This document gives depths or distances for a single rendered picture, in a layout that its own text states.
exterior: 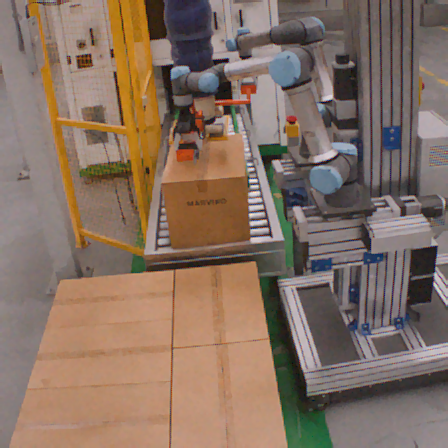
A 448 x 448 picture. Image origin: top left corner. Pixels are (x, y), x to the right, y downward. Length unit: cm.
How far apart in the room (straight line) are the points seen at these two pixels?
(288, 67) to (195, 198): 106
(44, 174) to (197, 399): 192
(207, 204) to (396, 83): 111
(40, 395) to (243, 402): 80
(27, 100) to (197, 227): 129
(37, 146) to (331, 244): 193
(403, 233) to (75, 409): 143
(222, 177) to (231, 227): 27
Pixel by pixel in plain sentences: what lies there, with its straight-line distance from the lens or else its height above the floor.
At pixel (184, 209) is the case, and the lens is 287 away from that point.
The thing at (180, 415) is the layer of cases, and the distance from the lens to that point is 212.
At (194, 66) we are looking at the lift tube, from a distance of 282.
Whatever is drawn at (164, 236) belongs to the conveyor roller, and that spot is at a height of 53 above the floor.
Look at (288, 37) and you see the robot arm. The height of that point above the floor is 159.
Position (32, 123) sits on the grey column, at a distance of 349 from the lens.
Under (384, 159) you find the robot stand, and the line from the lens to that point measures 247.
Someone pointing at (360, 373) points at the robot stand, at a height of 23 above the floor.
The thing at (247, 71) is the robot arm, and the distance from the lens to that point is 227.
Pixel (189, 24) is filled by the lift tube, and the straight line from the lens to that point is 276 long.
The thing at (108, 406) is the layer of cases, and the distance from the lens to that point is 222.
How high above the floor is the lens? 209
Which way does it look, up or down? 29 degrees down
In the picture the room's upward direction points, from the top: 6 degrees counter-clockwise
